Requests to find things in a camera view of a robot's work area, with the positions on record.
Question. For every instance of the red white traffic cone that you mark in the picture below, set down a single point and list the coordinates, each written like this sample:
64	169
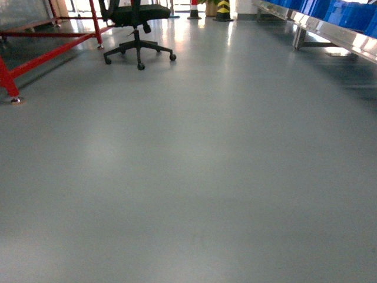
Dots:
194	12

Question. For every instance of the yellow black bollard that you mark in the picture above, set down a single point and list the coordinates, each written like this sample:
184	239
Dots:
223	11

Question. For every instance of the black office chair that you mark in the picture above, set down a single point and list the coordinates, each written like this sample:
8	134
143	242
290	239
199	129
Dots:
133	16

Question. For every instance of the stainless steel shelf rack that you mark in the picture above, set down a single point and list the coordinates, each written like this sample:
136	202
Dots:
335	36

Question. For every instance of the blue plastic crate right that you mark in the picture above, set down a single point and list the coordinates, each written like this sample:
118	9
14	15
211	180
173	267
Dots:
359	17

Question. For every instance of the red metal frame table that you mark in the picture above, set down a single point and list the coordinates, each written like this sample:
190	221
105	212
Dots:
35	32

